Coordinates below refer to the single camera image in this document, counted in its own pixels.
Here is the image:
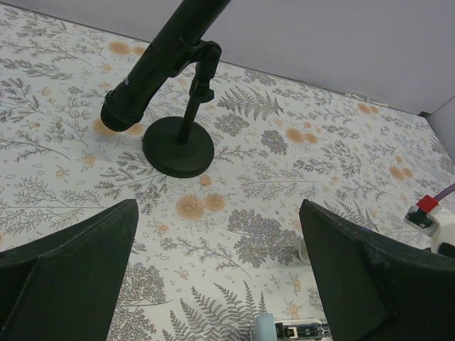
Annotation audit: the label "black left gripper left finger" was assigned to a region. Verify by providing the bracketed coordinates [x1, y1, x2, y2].
[1, 199, 138, 340]

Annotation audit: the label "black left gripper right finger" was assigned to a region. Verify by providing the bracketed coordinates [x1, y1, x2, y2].
[299, 200, 454, 340]

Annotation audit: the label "beige green stapler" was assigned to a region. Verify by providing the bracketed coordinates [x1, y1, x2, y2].
[299, 239, 311, 265]

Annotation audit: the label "black microphone desk stand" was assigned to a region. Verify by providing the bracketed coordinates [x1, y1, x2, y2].
[142, 41, 222, 178]

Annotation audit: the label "black microphone orange tip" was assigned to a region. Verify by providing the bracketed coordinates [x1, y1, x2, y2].
[100, 0, 230, 131]

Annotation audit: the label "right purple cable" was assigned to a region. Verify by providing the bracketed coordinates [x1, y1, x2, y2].
[436, 183, 455, 202]

